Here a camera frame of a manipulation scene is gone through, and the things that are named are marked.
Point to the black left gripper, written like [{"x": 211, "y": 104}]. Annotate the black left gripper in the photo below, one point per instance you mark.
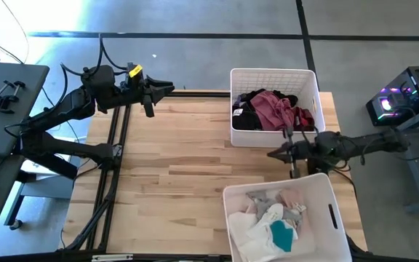
[{"x": 138, "y": 89}]

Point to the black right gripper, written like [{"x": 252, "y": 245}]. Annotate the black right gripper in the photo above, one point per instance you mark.
[{"x": 311, "y": 149}]

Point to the dark maroon garment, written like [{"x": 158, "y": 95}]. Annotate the dark maroon garment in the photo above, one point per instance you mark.
[{"x": 304, "y": 118}]

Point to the mauve garment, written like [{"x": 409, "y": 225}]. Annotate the mauve garment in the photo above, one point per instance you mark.
[{"x": 273, "y": 113}]

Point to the pale pink garment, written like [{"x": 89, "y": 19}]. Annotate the pale pink garment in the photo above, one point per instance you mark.
[{"x": 289, "y": 196}]

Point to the large black garment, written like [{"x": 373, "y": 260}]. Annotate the large black garment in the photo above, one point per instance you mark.
[{"x": 246, "y": 122}]

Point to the grey garment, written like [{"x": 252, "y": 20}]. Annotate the grey garment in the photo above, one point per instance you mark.
[{"x": 262, "y": 203}]

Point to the cream pink sock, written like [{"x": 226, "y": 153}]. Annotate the cream pink sock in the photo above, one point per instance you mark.
[{"x": 298, "y": 208}]

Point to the white cloth with label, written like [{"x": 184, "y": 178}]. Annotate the white cloth with label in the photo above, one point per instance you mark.
[{"x": 273, "y": 218}]

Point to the purple fleece cloth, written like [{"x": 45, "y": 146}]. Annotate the purple fleece cloth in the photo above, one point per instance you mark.
[{"x": 236, "y": 100}]

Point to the white plastic laundry basket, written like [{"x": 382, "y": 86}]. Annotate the white plastic laundry basket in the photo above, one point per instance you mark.
[
  {"x": 322, "y": 218},
  {"x": 267, "y": 80}
]

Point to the teal garment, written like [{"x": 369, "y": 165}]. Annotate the teal garment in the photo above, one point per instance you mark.
[{"x": 281, "y": 235}]

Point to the white garment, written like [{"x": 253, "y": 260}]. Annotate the white garment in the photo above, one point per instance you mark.
[{"x": 249, "y": 236}]

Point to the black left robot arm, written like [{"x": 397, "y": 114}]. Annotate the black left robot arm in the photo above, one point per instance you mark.
[{"x": 67, "y": 120}]

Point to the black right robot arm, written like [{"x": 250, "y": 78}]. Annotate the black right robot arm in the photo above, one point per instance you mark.
[{"x": 369, "y": 145}]

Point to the grey metal stand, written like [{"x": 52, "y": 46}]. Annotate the grey metal stand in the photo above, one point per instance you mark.
[{"x": 417, "y": 123}]

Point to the white cardboard box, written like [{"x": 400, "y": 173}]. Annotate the white cardboard box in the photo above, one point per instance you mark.
[{"x": 31, "y": 167}]

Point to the black clamp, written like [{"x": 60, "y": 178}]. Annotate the black clamp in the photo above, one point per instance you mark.
[{"x": 4, "y": 100}]

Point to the caster wheel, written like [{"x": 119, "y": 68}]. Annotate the caster wheel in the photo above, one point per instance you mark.
[{"x": 16, "y": 225}]

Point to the black desk leg frame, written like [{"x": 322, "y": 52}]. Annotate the black desk leg frame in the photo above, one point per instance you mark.
[{"x": 42, "y": 163}]

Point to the silver camera bracket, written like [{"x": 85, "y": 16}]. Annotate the silver camera bracket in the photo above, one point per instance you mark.
[{"x": 111, "y": 257}]

